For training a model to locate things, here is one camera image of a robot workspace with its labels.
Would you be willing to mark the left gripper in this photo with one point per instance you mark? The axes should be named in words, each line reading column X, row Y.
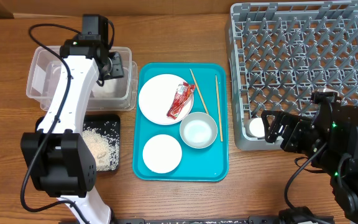
column 118, row 69

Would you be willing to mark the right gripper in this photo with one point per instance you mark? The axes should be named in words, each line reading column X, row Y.
column 294, row 124

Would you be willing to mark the white napkin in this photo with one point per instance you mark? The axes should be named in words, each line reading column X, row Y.
column 115, row 88

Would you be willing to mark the small white cup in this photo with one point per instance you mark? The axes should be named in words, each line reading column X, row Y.
column 255, row 128

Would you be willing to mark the white rice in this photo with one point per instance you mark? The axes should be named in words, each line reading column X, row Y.
column 102, row 147

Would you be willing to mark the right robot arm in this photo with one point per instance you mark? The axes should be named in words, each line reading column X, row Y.
column 329, row 143

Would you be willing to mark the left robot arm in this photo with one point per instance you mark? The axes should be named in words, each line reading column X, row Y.
column 60, row 167

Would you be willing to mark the large white plate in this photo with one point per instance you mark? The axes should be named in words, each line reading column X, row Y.
column 156, row 97

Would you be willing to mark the black tray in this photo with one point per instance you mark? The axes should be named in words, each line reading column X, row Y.
column 107, row 124

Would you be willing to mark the right wooden chopstick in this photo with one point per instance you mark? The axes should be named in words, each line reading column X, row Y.
column 219, row 109

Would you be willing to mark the wooden chopstick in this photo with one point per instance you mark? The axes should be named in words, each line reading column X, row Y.
column 199, row 92
column 219, row 109

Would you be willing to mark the red sauce packet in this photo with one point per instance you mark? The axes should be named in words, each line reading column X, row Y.
column 183, row 93

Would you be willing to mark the clear plastic bin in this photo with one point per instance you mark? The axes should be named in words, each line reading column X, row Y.
column 44, row 75

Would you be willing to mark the grey bowl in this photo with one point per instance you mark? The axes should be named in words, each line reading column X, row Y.
column 198, row 130

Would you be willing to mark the left wooden chopstick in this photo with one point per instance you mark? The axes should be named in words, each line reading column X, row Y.
column 199, row 92

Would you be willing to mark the grey dish rack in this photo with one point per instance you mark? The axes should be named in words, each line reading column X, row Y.
column 280, row 52

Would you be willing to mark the teal serving tray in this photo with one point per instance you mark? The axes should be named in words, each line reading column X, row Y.
column 197, row 165

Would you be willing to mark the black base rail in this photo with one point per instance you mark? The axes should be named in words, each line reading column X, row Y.
column 197, row 221

